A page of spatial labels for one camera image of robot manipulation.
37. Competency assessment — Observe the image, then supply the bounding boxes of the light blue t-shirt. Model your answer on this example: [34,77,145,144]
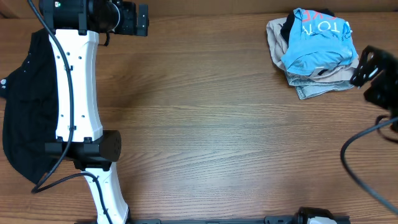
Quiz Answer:
[281,8,358,76]

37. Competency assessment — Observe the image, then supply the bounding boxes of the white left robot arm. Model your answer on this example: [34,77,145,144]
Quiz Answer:
[35,0,149,223]

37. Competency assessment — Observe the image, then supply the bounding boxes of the grey denim folded garment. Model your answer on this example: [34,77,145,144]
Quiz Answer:
[285,72,354,100]

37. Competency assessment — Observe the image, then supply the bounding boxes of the black folded garment on pile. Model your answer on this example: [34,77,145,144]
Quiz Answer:
[280,9,335,43]

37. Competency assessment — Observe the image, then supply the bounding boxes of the beige folded garment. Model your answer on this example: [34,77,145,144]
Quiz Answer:
[266,17,359,83]

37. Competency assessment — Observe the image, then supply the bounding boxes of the black shirt on left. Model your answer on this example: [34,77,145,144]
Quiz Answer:
[1,29,58,184]

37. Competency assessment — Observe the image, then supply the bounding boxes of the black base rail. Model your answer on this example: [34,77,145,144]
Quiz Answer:
[130,215,351,224]

